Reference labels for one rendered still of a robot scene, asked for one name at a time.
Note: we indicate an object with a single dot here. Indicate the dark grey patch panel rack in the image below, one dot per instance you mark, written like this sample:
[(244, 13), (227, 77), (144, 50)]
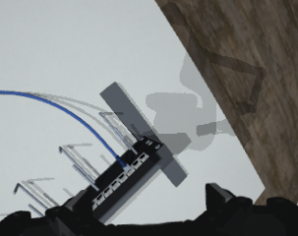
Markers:
[(139, 162)]

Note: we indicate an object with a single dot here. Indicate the blue patch cord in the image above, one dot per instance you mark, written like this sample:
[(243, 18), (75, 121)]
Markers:
[(117, 157)]

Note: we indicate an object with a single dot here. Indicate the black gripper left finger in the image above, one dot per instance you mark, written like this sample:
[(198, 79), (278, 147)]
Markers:
[(73, 218)]

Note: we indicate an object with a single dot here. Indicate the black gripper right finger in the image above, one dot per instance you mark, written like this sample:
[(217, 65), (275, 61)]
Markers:
[(237, 216)]

